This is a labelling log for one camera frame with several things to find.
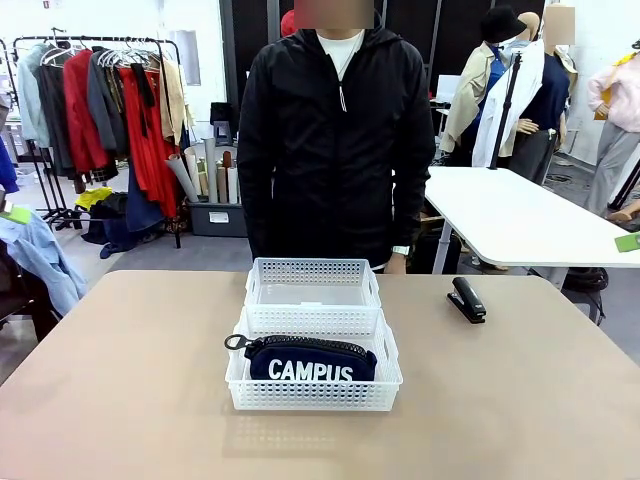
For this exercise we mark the person's left hand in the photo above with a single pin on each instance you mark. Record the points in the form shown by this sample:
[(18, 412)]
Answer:
[(398, 265)]

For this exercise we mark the navy CAMPUS pencil case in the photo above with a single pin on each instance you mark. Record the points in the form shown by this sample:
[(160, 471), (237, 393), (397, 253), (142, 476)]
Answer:
[(310, 367)]

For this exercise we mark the person's left forearm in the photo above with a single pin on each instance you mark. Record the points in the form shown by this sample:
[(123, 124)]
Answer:
[(415, 215)]

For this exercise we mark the person's right forearm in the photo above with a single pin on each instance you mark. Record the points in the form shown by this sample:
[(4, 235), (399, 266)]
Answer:
[(252, 215)]

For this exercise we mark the silver wrist watch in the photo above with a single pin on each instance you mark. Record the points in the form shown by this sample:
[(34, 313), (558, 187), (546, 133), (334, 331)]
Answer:
[(401, 250)]

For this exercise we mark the black stapler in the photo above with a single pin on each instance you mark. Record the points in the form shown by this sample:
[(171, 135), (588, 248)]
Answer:
[(467, 300)]

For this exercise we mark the small white perforated basket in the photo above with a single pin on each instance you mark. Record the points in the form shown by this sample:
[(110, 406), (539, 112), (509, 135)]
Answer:
[(310, 272)]

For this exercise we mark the white table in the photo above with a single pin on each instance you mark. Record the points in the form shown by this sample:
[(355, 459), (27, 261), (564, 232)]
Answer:
[(510, 215)]

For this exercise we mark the person in black jacket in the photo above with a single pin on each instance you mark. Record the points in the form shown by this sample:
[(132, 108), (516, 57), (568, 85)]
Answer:
[(335, 150)]

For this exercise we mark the large white perforated basket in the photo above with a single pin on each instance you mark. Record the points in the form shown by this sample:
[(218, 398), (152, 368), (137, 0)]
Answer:
[(312, 397)]

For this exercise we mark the mannequin with beige coat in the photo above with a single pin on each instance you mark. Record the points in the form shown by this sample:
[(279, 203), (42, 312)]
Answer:
[(467, 100)]

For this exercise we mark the white monitor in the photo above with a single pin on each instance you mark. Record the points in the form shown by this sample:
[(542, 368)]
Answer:
[(447, 87)]

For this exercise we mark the white paper roll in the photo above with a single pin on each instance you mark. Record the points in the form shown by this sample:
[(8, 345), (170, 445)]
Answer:
[(232, 185)]

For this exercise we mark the black bag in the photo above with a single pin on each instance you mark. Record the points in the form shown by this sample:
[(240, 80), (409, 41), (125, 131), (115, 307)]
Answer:
[(582, 280)]

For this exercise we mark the grey storage bin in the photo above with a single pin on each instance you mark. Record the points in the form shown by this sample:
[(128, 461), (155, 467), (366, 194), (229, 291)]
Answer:
[(217, 220)]

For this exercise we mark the black tripod pole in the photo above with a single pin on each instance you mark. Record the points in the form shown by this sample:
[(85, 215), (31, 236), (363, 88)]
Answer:
[(505, 110)]

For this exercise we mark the brown cardboard tube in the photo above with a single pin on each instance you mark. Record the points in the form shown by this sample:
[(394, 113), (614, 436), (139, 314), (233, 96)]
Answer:
[(227, 160)]

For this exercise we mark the tall grey cardboard tube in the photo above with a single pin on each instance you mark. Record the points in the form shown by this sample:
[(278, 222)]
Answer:
[(210, 165)]

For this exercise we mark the mannequin with white coat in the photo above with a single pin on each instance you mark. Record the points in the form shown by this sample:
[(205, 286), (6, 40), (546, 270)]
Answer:
[(545, 100)]

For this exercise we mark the cream paper roll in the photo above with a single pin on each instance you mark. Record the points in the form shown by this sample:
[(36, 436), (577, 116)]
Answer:
[(192, 165)]

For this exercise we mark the green flat item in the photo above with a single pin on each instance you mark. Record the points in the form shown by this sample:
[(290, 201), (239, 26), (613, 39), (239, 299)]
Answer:
[(627, 242)]

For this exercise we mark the grey paper roll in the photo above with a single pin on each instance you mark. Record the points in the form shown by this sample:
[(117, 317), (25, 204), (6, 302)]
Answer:
[(182, 180)]

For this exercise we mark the mannequin with pink sweater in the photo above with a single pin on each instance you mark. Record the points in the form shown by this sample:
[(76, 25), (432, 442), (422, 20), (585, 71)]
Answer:
[(617, 130)]

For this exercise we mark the black bucket hat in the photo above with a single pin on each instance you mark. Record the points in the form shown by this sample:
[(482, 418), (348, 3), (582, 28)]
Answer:
[(500, 25)]

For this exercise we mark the dark blue denim garment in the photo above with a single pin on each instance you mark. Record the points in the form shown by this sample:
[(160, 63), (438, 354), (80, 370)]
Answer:
[(142, 210)]

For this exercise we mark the red dress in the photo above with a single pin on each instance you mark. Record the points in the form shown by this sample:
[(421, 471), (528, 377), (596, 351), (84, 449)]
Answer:
[(147, 165)]

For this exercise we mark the beige garment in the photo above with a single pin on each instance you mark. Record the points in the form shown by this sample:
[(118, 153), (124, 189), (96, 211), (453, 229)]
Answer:
[(172, 100)]

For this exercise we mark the white hanging panel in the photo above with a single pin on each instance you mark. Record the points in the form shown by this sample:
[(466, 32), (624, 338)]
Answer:
[(185, 55)]

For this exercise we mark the black scarf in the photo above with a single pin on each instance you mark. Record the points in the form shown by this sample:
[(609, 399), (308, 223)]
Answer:
[(142, 100)]

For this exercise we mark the yellow cloth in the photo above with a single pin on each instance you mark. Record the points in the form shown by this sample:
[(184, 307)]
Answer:
[(92, 197)]

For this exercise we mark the black clothes rack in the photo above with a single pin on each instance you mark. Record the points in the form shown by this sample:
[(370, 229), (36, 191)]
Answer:
[(170, 50)]

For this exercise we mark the grey blazer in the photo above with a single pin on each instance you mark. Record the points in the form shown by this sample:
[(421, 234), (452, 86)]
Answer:
[(107, 105)]

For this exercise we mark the light blue shirt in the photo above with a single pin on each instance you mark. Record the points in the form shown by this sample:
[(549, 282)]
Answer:
[(45, 260)]

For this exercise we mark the red jacket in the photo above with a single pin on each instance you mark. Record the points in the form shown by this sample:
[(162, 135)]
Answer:
[(80, 110)]

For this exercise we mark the dark grey garment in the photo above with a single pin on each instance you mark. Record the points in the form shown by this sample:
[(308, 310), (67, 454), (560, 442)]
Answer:
[(52, 110)]

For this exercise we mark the green tag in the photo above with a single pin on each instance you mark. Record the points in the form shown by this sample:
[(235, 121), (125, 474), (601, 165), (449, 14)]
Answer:
[(15, 216)]

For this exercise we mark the bright blue garment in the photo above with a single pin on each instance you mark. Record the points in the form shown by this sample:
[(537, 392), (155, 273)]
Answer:
[(7, 170)]

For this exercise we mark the light grey-blue jacket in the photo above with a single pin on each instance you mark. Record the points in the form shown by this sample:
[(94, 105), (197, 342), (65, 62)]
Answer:
[(30, 100)]

